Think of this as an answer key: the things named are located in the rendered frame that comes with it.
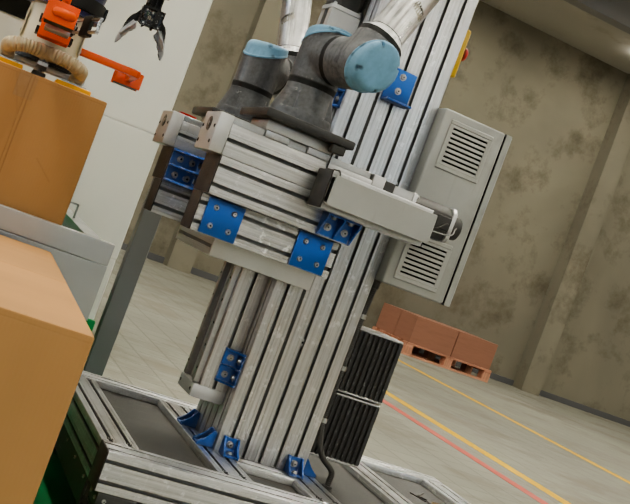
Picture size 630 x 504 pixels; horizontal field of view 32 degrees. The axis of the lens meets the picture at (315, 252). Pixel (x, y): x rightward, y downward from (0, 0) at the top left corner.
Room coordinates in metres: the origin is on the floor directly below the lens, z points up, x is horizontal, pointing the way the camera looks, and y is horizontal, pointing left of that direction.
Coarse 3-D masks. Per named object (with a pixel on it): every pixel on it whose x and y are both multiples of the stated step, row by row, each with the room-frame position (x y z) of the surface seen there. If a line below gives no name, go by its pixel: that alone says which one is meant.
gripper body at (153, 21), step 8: (152, 0) 3.40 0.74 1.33; (160, 0) 3.43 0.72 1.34; (168, 0) 3.47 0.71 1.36; (144, 8) 3.42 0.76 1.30; (152, 8) 3.40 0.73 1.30; (160, 8) 3.42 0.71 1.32; (144, 16) 3.40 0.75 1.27; (152, 16) 3.42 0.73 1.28; (160, 16) 3.41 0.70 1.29; (144, 24) 3.46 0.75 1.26; (152, 24) 3.41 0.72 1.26; (160, 24) 3.43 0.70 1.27
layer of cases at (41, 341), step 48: (0, 240) 2.56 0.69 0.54; (0, 288) 1.76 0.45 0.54; (48, 288) 1.99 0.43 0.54; (0, 336) 1.58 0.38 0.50; (48, 336) 1.59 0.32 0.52; (0, 384) 1.58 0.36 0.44; (48, 384) 1.60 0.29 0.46; (0, 432) 1.59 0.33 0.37; (48, 432) 1.61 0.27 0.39; (0, 480) 1.60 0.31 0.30
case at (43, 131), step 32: (0, 64) 2.78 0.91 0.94; (0, 96) 2.79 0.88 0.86; (32, 96) 2.81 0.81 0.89; (64, 96) 2.83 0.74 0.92; (0, 128) 2.80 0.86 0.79; (32, 128) 2.82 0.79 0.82; (64, 128) 2.84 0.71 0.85; (96, 128) 2.86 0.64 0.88; (0, 160) 2.80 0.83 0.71; (32, 160) 2.83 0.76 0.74; (64, 160) 2.85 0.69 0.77; (0, 192) 2.81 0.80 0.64; (32, 192) 2.83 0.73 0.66; (64, 192) 2.85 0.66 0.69
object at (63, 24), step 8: (48, 0) 2.49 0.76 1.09; (56, 0) 2.49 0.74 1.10; (48, 8) 2.49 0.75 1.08; (64, 8) 2.50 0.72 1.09; (72, 8) 2.50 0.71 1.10; (48, 16) 2.49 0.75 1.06; (56, 16) 2.49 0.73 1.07; (56, 24) 2.52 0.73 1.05; (64, 24) 2.50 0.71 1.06; (72, 24) 2.50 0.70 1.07
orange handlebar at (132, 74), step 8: (56, 8) 2.48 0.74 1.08; (64, 16) 2.48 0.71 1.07; (72, 16) 2.49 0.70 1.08; (88, 56) 3.17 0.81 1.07; (96, 56) 3.18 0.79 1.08; (104, 64) 3.19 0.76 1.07; (112, 64) 3.19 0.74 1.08; (120, 64) 3.20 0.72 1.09; (128, 72) 3.21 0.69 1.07; (136, 72) 3.22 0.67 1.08; (128, 80) 3.39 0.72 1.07
